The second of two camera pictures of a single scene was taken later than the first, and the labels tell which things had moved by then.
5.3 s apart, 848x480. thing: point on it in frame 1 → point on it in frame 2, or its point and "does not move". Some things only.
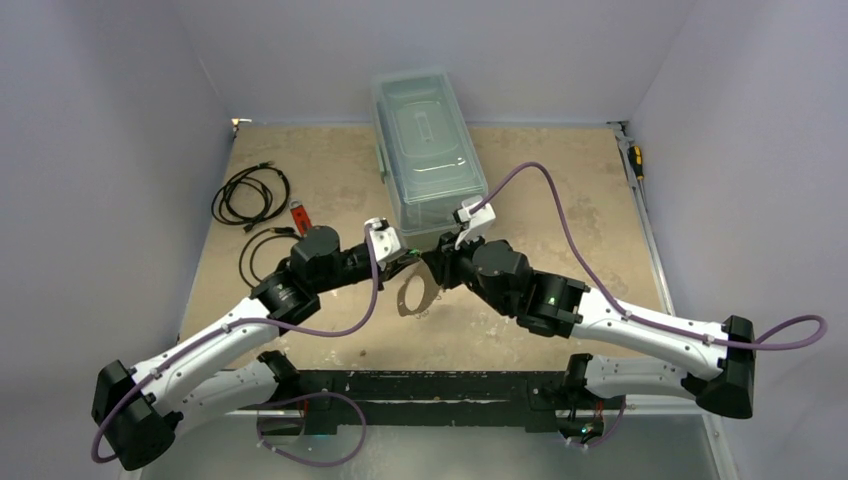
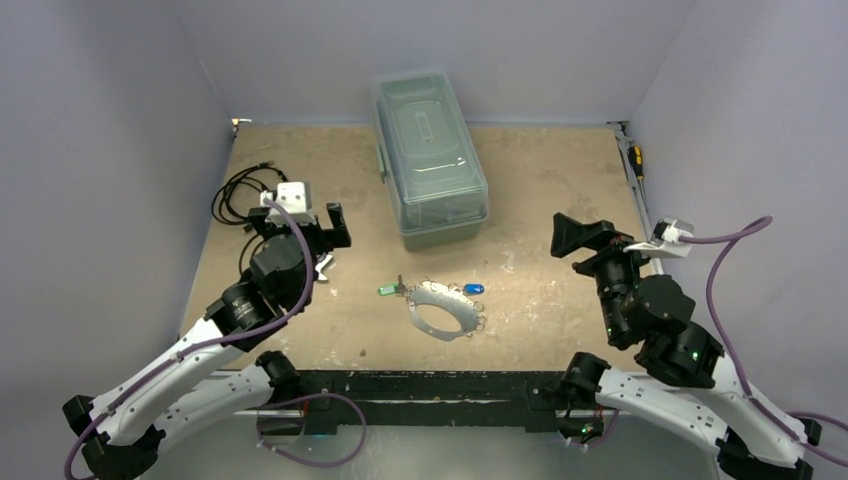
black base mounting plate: [325, 399] does not move
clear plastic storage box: [426, 152] does not move
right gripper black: [448, 259] → [597, 251]
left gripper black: [393, 264] → [328, 238]
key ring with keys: [431, 288] → [455, 301]
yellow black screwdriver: [636, 160] does not move
